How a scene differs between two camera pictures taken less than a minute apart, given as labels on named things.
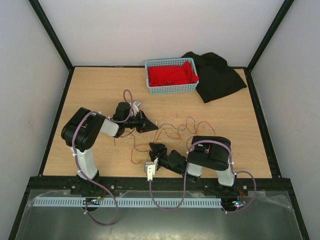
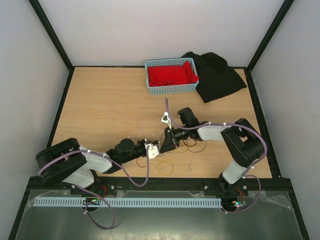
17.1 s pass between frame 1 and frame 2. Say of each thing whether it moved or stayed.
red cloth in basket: stayed
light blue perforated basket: stayed
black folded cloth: stayed
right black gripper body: moved
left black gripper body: moved
